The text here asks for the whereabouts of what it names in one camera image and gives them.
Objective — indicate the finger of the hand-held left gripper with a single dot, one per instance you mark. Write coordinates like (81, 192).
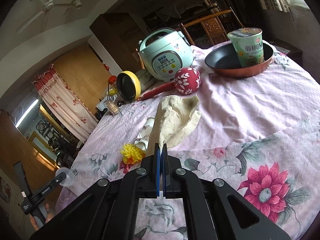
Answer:
(60, 178)

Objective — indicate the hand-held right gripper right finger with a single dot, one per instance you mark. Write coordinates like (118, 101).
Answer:
(166, 172)

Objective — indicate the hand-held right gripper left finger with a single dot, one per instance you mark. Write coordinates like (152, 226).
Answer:
(157, 172)

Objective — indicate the beige cloth rag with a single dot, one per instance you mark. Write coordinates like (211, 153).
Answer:
(175, 120)

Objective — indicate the person's left hand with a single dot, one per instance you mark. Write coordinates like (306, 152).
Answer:
(34, 223)

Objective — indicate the yellow flower scrap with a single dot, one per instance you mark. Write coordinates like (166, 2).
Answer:
(132, 153)

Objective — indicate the white crumpled printed paper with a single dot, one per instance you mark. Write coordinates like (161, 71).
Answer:
(141, 145)

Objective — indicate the white floral curtain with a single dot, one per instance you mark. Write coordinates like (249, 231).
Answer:
(67, 105)

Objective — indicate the fluorescent tube light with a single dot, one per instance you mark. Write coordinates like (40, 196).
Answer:
(27, 111)

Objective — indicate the clear toothpick holder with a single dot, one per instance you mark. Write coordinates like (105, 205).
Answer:
(112, 107)

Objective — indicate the white plastic bag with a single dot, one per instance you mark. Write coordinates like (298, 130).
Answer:
(101, 105)

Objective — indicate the small yellow frying pan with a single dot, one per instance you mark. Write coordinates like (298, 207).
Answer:
(127, 86)

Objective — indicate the red floral maraca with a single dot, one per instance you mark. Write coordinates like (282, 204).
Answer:
(187, 80)

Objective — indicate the red hanging ornament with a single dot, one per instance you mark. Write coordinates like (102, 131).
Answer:
(112, 79)

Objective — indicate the pink floral tablecloth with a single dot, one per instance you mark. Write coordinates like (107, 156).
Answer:
(250, 105)

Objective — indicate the light green rice cooker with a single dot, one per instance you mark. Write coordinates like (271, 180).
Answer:
(165, 52)

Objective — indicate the copper frying pan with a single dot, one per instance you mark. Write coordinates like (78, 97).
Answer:
(222, 58)

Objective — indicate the dark wooden cabinet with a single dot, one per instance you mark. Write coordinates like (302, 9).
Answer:
(115, 37)

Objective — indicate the green instant noodle cup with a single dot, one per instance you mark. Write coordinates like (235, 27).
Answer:
(247, 47)

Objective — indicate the carved wooden chair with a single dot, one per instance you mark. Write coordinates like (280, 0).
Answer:
(212, 25)

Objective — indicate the white ceiling fan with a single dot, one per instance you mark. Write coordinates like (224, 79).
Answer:
(47, 5)

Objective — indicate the white ceiling lamp socket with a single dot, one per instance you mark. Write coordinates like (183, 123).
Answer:
(77, 3)

